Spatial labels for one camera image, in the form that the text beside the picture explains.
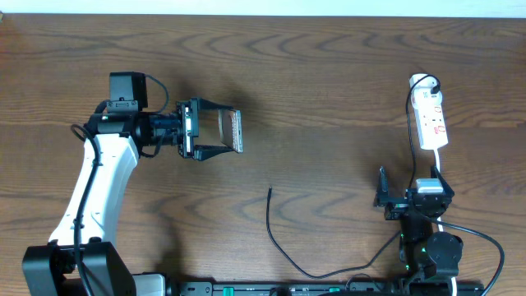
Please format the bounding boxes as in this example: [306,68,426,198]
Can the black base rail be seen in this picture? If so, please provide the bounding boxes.
[173,281,484,296]

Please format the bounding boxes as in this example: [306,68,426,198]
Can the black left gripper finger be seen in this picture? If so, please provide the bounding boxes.
[192,145,233,161]
[197,98,233,111]

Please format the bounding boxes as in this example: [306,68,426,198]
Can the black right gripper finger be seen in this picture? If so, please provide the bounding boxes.
[431,165,452,193]
[376,166,389,197]

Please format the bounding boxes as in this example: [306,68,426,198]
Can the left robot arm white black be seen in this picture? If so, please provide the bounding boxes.
[22,97,242,295]

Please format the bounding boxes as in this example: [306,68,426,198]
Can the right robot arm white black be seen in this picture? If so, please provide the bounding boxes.
[374,166,464,295]

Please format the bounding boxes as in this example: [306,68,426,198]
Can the black charging cable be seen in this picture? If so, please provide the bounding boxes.
[265,73,442,280]

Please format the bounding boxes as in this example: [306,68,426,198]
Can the white power strip, red switches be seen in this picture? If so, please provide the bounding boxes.
[409,73,448,150]

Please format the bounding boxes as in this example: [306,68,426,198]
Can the Galaxy smartphone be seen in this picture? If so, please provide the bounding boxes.
[219,109,243,154]

